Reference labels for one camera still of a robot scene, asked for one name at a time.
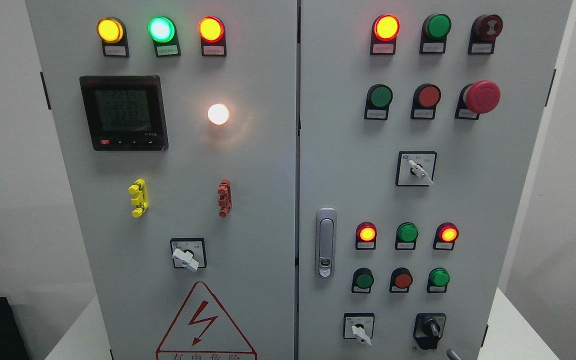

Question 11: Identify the green push button lower left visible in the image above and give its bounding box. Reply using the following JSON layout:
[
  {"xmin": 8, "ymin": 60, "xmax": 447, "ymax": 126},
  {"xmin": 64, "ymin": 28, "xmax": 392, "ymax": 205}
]
[{"xmin": 350, "ymin": 268, "xmax": 375, "ymax": 294}]

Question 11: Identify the white selector switch left door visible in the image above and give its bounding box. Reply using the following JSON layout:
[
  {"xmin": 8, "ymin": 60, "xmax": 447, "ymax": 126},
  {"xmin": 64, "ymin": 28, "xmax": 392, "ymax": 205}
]
[{"xmin": 170, "ymin": 237, "xmax": 207, "ymax": 272}]

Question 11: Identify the red emergency stop button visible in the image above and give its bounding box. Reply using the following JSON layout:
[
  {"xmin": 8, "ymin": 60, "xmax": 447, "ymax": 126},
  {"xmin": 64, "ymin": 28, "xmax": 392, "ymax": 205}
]
[{"xmin": 454, "ymin": 80, "xmax": 501, "ymax": 120}]

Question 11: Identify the red push button lower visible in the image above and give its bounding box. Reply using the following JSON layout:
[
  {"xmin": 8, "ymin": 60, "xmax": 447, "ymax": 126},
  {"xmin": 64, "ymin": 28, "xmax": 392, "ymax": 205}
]
[{"xmin": 389, "ymin": 267, "xmax": 414, "ymax": 293}]

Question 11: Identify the red terminal connector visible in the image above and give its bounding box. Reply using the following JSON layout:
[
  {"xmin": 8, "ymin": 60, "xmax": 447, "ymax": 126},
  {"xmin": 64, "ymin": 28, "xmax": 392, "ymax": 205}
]
[{"xmin": 217, "ymin": 178, "xmax": 233, "ymax": 218}]

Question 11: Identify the black rotary knob switch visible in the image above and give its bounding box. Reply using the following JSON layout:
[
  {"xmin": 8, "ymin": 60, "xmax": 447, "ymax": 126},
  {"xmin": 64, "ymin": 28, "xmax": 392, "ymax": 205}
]
[{"xmin": 413, "ymin": 313, "xmax": 447, "ymax": 350}]

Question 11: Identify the green push button lower right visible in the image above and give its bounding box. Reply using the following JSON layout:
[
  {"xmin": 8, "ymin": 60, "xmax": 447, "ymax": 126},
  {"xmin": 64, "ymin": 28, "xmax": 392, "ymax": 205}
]
[{"xmin": 426, "ymin": 268, "xmax": 451, "ymax": 294}]

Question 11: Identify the white selector switch upper right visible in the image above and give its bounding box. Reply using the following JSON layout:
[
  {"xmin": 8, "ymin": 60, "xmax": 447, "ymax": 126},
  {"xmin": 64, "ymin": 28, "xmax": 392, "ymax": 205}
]
[{"xmin": 395, "ymin": 151, "xmax": 438, "ymax": 187}]

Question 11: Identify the lit green indicator light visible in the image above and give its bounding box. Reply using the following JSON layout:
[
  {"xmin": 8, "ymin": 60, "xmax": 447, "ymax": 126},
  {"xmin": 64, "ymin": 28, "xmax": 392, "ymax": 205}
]
[{"xmin": 147, "ymin": 16, "xmax": 181, "ymax": 58}]

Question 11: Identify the green indicator light lower middle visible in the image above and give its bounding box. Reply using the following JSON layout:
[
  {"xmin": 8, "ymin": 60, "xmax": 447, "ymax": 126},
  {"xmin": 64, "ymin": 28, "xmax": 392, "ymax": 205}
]
[{"xmin": 395, "ymin": 222, "xmax": 419, "ymax": 251}]

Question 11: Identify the red push button upper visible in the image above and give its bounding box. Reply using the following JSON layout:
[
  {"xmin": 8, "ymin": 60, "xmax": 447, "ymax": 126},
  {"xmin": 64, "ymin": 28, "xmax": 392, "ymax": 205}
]
[{"xmin": 410, "ymin": 83, "xmax": 442, "ymax": 120}]

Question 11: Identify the white lit indicator lamp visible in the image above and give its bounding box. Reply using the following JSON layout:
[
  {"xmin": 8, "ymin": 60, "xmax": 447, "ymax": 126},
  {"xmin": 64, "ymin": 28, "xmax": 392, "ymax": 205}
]
[{"xmin": 206, "ymin": 103, "xmax": 230, "ymax": 126}]

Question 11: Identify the white selector switch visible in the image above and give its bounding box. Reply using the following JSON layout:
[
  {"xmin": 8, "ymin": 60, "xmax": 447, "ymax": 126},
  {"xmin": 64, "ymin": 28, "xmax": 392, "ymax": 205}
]
[
  {"xmin": 395, "ymin": 151, "xmax": 438, "ymax": 187},
  {"xmin": 343, "ymin": 312, "xmax": 375, "ymax": 346}
]

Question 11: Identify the green indicator light top right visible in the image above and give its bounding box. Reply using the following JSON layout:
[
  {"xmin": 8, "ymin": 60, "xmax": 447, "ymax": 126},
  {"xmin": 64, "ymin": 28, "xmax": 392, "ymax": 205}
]
[{"xmin": 419, "ymin": 13, "xmax": 452, "ymax": 55}]

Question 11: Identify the grey left cabinet door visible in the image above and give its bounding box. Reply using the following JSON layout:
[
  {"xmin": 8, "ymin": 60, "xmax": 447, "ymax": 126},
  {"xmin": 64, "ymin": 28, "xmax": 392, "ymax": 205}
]
[{"xmin": 26, "ymin": 0, "xmax": 298, "ymax": 360}]

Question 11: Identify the red indicator light top right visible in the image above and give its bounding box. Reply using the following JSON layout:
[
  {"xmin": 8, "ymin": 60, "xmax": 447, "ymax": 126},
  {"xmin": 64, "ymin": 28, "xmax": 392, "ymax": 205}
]
[{"xmin": 370, "ymin": 14, "xmax": 401, "ymax": 56}]

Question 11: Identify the yellow terminal connector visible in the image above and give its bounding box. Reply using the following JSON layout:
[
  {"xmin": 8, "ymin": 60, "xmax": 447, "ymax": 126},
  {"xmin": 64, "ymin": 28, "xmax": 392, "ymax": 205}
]
[{"xmin": 128, "ymin": 178, "xmax": 149, "ymax": 218}]

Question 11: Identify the red indicator light left door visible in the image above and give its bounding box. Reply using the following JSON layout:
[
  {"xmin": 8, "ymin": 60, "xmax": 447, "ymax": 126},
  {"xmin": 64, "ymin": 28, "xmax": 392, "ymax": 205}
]
[{"xmin": 198, "ymin": 16, "xmax": 227, "ymax": 57}]

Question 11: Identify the grey cabinet door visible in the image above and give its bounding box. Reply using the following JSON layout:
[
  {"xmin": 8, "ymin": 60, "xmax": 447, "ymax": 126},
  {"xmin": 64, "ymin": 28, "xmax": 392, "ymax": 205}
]
[
  {"xmin": 26, "ymin": 0, "xmax": 298, "ymax": 360},
  {"xmin": 297, "ymin": 0, "xmax": 572, "ymax": 360}
]

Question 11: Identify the green push button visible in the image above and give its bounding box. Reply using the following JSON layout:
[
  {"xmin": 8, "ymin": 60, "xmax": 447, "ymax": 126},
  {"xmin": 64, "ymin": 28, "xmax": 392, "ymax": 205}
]
[
  {"xmin": 364, "ymin": 83, "xmax": 393, "ymax": 121},
  {"xmin": 426, "ymin": 268, "xmax": 451, "ymax": 294},
  {"xmin": 350, "ymin": 268, "xmax": 375, "ymax": 294}
]

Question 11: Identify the black digital power meter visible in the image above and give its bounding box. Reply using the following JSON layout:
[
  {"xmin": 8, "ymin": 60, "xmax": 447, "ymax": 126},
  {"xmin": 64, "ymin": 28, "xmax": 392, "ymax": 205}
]
[{"xmin": 79, "ymin": 75, "xmax": 169, "ymax": 151}]

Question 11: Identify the green push button upper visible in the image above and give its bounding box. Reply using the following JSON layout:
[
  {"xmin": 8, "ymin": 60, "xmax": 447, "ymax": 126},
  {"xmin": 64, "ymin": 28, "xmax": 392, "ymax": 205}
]
[{"xmin": 364, "ymin": 83, "xmax": 393, "ymax": 121}]

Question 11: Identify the silver door handle lock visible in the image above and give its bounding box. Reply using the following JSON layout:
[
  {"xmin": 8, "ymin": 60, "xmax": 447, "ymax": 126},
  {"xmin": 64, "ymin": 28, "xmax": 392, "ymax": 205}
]
[{"xmin": 315, "ymin": 208, "xmax": 338, "ymax": 279}]

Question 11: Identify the red electric hazard sign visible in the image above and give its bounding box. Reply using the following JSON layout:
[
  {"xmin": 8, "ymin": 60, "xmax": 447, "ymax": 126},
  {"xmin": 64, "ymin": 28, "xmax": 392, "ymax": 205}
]
[{"xmin": 155, "ymin": 281, "xmax": 258, "ymax": 360}]

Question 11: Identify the red indicator light lower right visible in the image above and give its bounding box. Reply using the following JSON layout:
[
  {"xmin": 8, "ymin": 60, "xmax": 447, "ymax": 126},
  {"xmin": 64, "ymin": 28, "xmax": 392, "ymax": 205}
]
[{"xmin": 432, "ymin": 222, "xmax": 460, "ymax": 251}]

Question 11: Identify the white selector switch bottom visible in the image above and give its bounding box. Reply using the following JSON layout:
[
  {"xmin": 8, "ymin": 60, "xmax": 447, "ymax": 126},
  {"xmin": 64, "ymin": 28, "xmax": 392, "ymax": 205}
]
[{"xmin": 343, "ymin": 312, "xmax": 375, "ymax": 346}]

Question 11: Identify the red buzzer alarm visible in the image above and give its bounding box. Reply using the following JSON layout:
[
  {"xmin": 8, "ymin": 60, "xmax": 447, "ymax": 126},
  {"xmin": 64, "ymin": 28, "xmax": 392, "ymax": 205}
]
[{"xmin": 468, "ymin": 14, "xmax": 503, "ymax": 55}]

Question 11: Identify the red indicator light lower left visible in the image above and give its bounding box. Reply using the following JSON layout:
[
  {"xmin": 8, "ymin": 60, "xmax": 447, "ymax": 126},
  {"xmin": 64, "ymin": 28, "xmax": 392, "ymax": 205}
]
[{"xmin": 355, "ymin": 221, "xmax": 377, "ymax": 250}]

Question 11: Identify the yellow indicator light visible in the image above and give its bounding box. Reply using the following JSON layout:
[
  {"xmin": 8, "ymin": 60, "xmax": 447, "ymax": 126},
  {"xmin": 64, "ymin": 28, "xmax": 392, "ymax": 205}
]
[{"xmin": 96, "ymin": 17, "xmax": 130, "ymax": 58}]

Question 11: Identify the red push button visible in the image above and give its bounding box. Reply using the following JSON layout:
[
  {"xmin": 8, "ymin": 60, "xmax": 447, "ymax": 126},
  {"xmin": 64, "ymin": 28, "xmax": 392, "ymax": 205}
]
[
  {"xmin": 389, "ymin": 267, "xmax": 414, "ymax": 293},
  {"xmin": 410, "ymin": 83, "xmax": 442, "ymax": 120}
]

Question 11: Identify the grey right cabinet door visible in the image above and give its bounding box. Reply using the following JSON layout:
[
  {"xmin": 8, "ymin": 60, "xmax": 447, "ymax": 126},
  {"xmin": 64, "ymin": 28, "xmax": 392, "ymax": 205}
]
[{"xmin": 297, "ymin": 0, "xmax": 572, "ymax": 360}]

